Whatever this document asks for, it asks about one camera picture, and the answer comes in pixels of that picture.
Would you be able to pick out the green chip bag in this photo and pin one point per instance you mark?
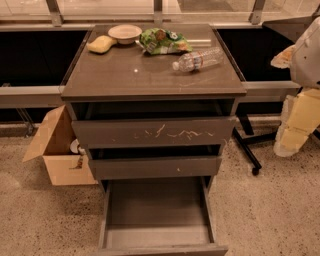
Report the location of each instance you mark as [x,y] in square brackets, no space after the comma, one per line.
[158,41]

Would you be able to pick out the white bowl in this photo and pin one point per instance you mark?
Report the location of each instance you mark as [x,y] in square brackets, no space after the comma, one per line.
[125,34]

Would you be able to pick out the grey open bottom drawer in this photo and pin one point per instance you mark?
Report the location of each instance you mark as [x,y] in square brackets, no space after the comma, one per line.
[158,217]

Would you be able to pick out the grey drawer cabinet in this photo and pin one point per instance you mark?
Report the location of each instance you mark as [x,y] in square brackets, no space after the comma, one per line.
[128,83]

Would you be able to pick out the grey top drawer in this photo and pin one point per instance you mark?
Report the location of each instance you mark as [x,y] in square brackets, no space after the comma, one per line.
[153,132]

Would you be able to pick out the black stand with wheels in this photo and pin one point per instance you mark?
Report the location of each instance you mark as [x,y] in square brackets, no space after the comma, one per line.
[254,136]

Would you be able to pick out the open cardboard box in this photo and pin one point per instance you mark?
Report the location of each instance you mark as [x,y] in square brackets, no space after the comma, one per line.
[55,142]

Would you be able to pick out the grey middle drawer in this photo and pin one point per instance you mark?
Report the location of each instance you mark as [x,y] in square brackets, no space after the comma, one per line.
[163,167]

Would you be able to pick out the clear plastic water bottle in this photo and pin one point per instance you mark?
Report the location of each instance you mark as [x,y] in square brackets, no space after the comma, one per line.
[199,59]

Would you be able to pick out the yellow sponge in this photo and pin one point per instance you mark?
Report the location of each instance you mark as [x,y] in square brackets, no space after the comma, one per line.
[101,44]

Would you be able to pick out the metal window railing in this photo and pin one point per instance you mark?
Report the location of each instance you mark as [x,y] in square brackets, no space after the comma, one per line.
[39,37]

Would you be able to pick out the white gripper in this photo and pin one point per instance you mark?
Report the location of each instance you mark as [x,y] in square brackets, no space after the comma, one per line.
[307,60]

